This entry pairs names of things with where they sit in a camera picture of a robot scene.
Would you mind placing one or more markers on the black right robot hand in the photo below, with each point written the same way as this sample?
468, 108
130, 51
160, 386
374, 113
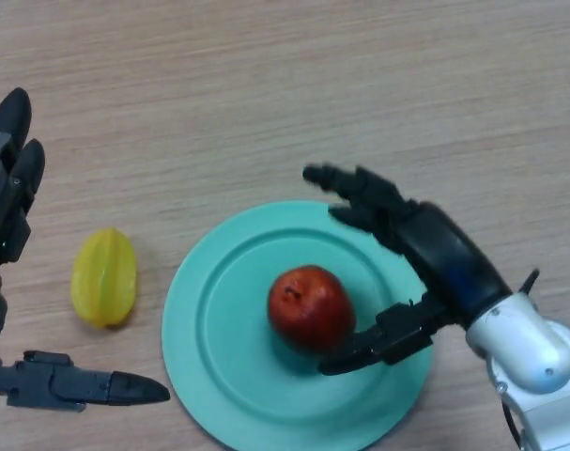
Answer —
449, 263

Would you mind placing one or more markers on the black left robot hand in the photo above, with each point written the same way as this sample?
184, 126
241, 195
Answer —
3, 211

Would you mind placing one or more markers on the red apple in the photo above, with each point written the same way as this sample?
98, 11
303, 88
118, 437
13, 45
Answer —
308, 310

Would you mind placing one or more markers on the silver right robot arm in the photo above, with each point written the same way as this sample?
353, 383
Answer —
528, 347

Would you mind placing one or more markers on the yellow starfruit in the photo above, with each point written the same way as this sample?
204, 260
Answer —
105, 277

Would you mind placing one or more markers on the green round plate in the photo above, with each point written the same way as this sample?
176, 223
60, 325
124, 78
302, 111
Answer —
237, 338

